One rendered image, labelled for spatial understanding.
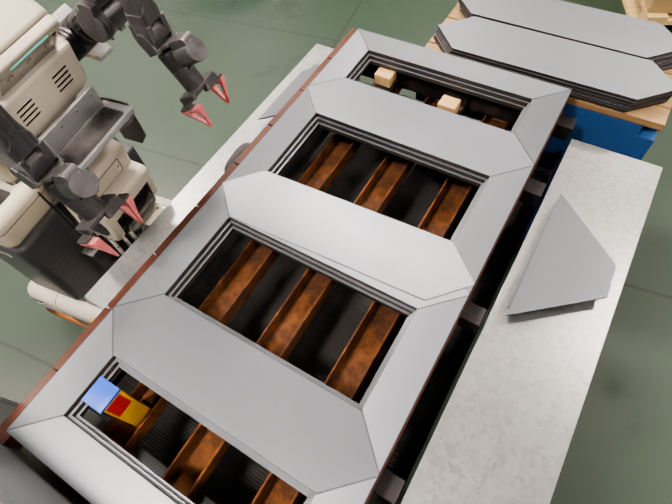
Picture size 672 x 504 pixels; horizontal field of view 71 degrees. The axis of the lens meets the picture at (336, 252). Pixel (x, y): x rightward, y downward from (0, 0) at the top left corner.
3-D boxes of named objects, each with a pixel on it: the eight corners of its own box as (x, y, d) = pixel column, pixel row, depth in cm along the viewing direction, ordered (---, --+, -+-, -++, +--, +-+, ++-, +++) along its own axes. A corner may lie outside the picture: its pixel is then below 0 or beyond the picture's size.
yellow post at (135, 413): (155, 411, 119) (119, 391, 103) (142, 429, 117) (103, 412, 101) (141, 401, 121) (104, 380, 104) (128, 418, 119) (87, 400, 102)
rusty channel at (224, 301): (410, 77, 177) (411, 66, 172) (92, 508, 109) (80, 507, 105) (392, 71, 179) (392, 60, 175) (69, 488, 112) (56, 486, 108)
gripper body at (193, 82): (217, 75, 124) (198, 51, 119) (197, 101, 119) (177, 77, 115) (202, 80, 128) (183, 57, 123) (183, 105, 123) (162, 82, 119)
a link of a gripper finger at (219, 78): (240, 95, 130) (218, 66, 124) (228, 112, 127) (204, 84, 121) (225, 99, 134) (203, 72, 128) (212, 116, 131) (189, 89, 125)
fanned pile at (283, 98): (344, 71, 181) (343, 62, 178) (288, 138, 165) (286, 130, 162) (317, 62, 185) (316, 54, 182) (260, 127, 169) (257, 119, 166)
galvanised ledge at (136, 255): (359, 63, 187) (359, 56, 185) (136, 331, 135) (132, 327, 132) (317, 50, 194) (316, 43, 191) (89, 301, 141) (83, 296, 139)
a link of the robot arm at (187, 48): (153, 16, 115) (132, 37, 111) (180, 1, 108) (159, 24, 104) (187, 58, 122) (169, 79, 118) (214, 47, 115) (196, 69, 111)
